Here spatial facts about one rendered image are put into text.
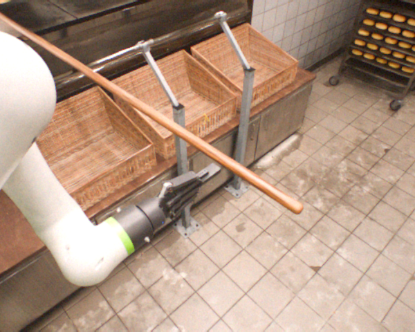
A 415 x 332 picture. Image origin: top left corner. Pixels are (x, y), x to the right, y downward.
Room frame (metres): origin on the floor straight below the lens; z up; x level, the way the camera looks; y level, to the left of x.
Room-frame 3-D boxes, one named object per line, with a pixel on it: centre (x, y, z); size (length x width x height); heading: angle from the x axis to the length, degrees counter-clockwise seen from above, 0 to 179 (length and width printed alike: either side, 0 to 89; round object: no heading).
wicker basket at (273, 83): (2.01, -0.27, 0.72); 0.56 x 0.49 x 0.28; 134
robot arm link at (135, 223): (0.41, 0.16, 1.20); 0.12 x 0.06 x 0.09; 44
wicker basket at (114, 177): (1.18, 0.61, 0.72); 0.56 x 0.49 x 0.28; 134
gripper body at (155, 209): (0.46, 0.10, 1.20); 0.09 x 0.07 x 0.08; 134
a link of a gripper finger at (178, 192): (0.51, 0.06, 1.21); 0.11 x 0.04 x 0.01; 134
